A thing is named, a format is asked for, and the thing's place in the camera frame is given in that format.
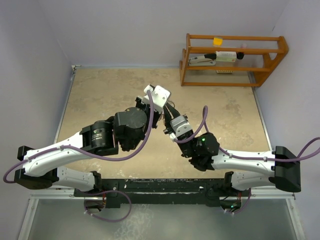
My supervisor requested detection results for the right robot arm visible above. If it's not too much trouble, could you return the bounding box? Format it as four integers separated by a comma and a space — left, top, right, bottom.
163, 103, 301, 196

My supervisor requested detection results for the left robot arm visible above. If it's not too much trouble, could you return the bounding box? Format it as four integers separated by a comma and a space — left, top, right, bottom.
13, 92, 168, 196

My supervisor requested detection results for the small comb binding piece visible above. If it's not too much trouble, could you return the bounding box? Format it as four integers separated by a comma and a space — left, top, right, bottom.
216, 70, 234, 74

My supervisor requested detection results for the wooden shelf rack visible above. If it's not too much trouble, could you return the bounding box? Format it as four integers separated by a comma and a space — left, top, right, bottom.
179, 33, 289, 88

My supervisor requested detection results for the white stapler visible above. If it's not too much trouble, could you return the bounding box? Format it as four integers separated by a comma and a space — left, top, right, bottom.
188, 53, 217, 67

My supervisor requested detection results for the white green box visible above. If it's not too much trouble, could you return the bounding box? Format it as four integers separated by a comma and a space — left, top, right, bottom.
215, 51, 237, 62

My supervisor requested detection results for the yellow sticky note block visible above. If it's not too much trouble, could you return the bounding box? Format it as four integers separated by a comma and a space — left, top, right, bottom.
212, 37, 223, 47

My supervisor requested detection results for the small black object on shelf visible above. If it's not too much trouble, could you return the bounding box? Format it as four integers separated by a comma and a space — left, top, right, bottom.
236, 52, 245, 60

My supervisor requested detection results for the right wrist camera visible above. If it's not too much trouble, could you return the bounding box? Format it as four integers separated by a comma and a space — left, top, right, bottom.
169, 115, 194, 144

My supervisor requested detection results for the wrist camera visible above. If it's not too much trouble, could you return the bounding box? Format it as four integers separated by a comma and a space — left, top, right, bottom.
141, 84, 172, 114
169, 115, 194, 144

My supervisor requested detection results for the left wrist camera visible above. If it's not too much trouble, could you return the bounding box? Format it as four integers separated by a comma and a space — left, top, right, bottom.
141, 84, 172, 114

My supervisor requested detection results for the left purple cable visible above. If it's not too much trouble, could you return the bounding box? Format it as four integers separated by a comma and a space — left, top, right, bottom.
2, 90, 154, 185

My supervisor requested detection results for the purple cable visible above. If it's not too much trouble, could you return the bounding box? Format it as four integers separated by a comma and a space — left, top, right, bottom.
2, 90, 154, 185
173, 105, 320, 162

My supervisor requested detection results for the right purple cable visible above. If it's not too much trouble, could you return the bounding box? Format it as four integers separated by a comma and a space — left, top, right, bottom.
173, 105, 320, 162

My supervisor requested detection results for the black mounting base rail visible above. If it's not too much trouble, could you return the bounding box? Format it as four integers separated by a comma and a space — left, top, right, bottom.
73, 177, 253, 209

